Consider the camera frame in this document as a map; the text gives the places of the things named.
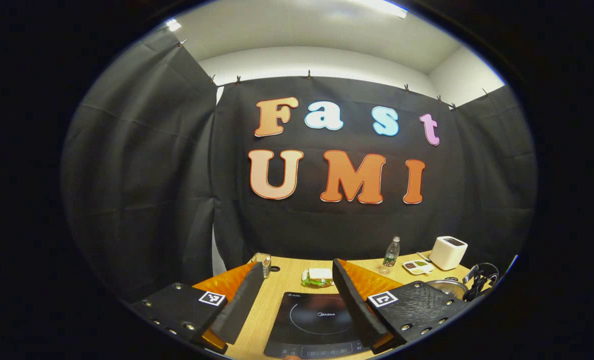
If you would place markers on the row of cloth clips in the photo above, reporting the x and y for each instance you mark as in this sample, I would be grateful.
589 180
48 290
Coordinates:
308 75

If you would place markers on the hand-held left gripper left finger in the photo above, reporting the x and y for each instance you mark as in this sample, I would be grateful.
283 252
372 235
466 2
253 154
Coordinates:
242 305

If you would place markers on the long ceiling light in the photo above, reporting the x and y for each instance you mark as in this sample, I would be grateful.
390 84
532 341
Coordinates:
382 7

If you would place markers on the clear plastic water bottle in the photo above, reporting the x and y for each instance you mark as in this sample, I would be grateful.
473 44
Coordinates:
390 257

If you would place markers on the white divided tray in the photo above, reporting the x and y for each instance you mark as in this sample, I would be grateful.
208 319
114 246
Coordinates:
417 268

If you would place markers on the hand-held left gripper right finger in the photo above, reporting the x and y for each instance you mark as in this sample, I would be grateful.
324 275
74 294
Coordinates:
357 305

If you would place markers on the small ceiling light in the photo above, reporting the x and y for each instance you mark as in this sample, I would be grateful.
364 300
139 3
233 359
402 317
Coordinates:
173 25

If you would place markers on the white boxy appliance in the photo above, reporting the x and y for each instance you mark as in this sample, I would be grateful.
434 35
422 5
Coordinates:
447 255

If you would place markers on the toy sandwich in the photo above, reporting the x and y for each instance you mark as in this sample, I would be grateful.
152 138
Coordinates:
321 274

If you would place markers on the black backdrop cloth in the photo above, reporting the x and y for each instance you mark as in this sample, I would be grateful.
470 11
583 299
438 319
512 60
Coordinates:
177 165

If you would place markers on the black induction cooktop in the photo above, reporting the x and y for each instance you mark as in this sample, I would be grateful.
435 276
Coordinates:
312 320

